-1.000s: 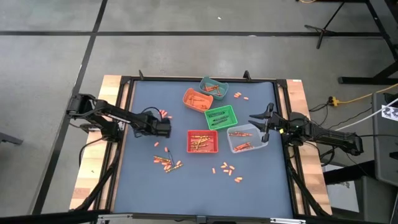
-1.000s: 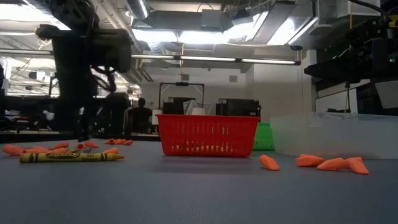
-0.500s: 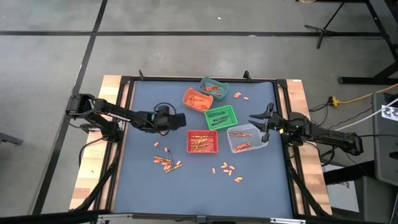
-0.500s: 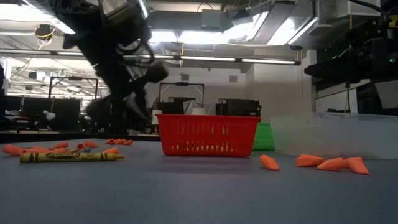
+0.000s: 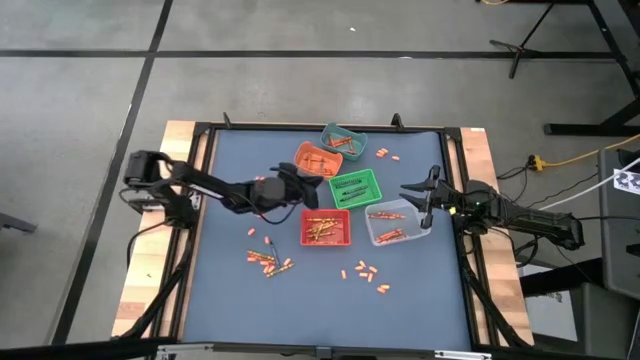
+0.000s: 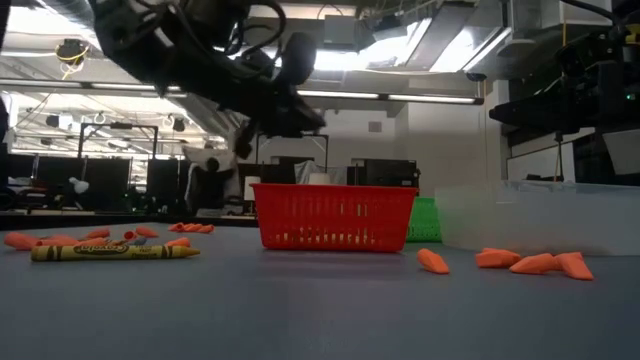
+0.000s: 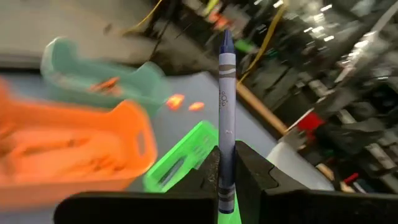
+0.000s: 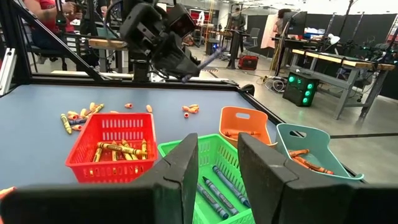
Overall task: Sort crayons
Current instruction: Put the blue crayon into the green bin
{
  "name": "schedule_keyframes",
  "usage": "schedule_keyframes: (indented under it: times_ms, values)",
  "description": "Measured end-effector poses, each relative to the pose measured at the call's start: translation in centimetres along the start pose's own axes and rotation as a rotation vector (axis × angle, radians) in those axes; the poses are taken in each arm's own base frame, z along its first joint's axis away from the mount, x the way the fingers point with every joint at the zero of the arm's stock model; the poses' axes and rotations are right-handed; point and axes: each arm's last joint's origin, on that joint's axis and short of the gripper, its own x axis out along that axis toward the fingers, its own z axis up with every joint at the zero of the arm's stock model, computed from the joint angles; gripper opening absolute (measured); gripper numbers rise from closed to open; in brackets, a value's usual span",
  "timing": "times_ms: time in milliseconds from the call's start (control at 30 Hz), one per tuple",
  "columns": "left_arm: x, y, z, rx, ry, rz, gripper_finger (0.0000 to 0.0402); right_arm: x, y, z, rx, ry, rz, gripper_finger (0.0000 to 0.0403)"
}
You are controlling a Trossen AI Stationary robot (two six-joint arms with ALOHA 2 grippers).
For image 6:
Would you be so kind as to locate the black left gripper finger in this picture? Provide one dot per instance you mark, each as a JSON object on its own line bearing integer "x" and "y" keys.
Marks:
{"x": 245, "y": 140}

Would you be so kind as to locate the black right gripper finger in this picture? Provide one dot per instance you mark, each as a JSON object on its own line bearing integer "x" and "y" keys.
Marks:
{"x": 545, "y": 112}

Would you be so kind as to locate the orange crayon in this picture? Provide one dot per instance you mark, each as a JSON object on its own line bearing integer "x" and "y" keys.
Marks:
{"x": 72, "y": 242}

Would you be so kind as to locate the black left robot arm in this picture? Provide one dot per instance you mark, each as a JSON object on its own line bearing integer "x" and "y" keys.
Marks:
{"x": 150, "y": 45}

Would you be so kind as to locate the white paper cup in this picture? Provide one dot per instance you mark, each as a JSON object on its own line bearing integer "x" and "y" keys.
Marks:
{"x": 320, "y": 178}
{"x": 250, "y": 179}

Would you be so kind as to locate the person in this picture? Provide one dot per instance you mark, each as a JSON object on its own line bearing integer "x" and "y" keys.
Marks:
{"x": 210, "y": 175}

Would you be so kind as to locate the small black monitor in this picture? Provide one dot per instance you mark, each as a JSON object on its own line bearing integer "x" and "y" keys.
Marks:
{"x": 352, "y": 175}

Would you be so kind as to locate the grey ceiling box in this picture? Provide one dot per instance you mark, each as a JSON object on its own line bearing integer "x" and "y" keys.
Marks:
{"x": 340, "y": 31}

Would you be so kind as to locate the clear plastic container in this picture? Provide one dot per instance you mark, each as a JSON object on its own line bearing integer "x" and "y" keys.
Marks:
{"x": 542, "y": 220}

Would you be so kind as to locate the ceiling strip light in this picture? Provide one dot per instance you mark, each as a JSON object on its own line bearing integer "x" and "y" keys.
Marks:
{"x": 50, "y": 84}
{"x": 400, "y": 97}

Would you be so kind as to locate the red plastic basket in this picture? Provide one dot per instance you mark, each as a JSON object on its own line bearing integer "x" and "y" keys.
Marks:
{"x": 334, "y": 220}

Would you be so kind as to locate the large black monitor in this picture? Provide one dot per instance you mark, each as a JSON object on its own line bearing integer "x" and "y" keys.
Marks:
{"x": 390, "y": 172}

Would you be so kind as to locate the green plastic basket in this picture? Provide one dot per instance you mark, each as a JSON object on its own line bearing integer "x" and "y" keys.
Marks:
{"x": 425, "y": 220}

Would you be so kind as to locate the white desk lamp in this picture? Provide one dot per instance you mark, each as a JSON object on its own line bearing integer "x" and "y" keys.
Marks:
{"x": 80, "y": 186}

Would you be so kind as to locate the yellow crayon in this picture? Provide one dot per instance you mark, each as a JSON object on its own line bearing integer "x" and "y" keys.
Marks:
{"x": 110, "y": 252}

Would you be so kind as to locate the white wall board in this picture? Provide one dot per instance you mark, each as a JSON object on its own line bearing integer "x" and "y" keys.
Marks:
{"x": 540, "y": 162}

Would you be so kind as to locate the grey wall vent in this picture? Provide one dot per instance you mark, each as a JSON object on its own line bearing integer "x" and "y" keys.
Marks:
{"x": 375, "y": 126}

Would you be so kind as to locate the black station frame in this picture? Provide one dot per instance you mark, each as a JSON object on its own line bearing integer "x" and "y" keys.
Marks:
{"x": 117, "y": 126}

